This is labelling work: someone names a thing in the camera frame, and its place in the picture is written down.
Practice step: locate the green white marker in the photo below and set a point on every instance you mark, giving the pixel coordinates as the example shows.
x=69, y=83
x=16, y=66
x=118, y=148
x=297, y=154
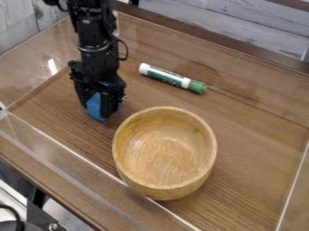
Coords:
x=171, y=78

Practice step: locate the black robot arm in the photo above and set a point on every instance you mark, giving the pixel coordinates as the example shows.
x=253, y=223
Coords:
x=95, y=23

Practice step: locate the clear acrylic tray walls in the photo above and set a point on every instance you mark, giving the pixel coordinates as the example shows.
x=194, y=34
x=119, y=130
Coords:
x=255, y=105

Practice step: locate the brown wooden bowl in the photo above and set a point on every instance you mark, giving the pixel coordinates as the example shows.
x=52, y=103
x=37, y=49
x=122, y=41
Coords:
x=164, y=152

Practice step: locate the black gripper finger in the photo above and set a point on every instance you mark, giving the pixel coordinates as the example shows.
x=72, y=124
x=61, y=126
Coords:
x=110, y=102
x=84, y=90

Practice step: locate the black metal table frame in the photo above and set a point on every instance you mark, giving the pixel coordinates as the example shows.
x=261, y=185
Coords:
x=21, y=201

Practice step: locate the blue rectangular block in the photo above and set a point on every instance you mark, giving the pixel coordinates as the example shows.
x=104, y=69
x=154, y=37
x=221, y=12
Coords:
x=93, y=107

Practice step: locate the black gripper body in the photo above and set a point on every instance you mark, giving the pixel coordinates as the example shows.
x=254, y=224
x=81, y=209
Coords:
x=100, y=72

